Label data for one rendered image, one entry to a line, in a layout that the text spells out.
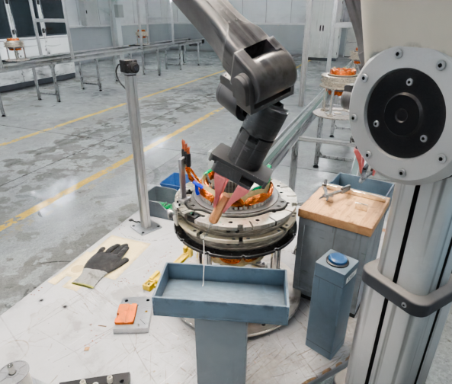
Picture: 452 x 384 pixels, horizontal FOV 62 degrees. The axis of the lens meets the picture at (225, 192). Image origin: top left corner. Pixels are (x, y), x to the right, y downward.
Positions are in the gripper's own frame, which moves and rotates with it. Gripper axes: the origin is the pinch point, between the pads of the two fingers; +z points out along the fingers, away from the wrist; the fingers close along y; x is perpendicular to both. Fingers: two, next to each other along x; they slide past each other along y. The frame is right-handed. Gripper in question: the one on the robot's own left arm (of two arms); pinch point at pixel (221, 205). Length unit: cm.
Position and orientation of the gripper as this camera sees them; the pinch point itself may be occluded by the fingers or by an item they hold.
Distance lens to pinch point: 65.8
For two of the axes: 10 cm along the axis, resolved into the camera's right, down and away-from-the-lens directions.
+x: -2.5, 3.8, -8.9
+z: -4.0, 8.0, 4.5
